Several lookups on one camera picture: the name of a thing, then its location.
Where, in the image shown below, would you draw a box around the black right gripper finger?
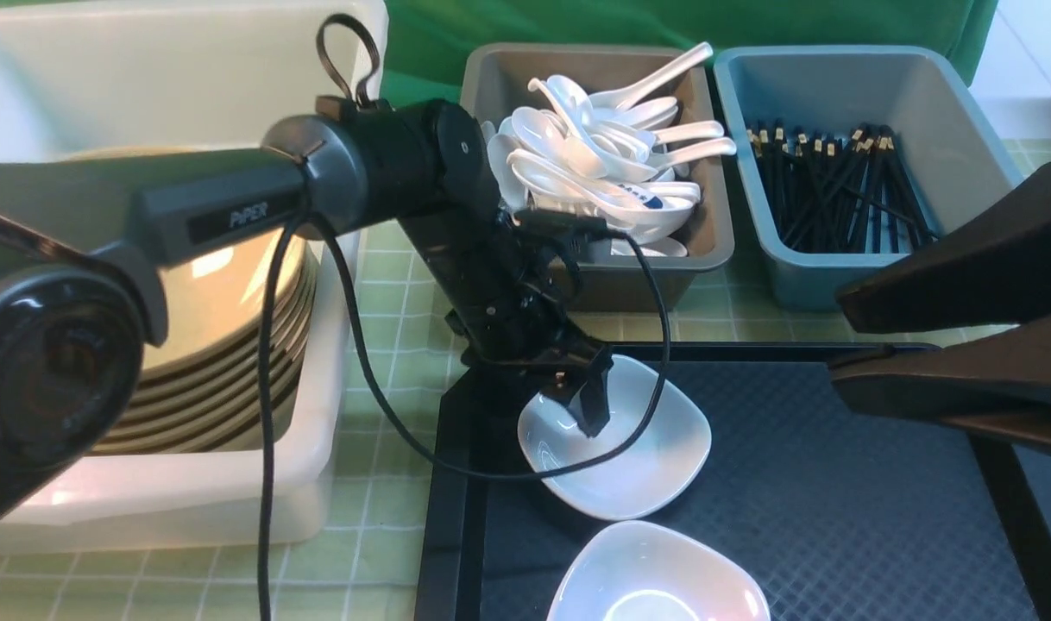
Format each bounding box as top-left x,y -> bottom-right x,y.
836,161 -> 1051,334

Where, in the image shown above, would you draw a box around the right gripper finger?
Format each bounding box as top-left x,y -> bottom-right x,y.
828,315 -> 1051,455

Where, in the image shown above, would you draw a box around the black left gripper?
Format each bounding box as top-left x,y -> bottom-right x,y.
400,202 -> 612,439

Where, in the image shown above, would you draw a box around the white square dish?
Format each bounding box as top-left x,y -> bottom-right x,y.
518,356 -> 712,520
548,520 -> 771,620

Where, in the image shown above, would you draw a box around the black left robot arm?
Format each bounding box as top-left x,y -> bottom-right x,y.
0,97 -> 612,519

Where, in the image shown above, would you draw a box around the top tan stacked bowl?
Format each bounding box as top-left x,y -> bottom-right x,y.
142,229 -> 281,380

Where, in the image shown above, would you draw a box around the bundle of black chopsticks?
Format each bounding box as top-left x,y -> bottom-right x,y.
746,119 -> 941,254

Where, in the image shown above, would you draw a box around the blue chopstick bin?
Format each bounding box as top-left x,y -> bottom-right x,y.
714,46 -> 1019,311

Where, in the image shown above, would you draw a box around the black serving tray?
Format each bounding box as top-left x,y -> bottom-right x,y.
415,341 -> 1051,620

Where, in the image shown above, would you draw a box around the pile of white spoons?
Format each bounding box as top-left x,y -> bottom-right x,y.
481,41 -> 736,258

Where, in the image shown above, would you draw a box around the green checkered tablecloth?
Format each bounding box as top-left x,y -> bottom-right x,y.
0,129 -> 1051,621

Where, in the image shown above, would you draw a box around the lower tan stacked bowls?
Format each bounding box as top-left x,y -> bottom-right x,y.
92,248 -> 320,456

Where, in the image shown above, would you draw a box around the green backdrop cloth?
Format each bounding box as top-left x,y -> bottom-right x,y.
382,1 -> 998,105

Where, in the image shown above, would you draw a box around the large white plastic bin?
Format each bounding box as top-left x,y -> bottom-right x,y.
0,1 -> 388,555

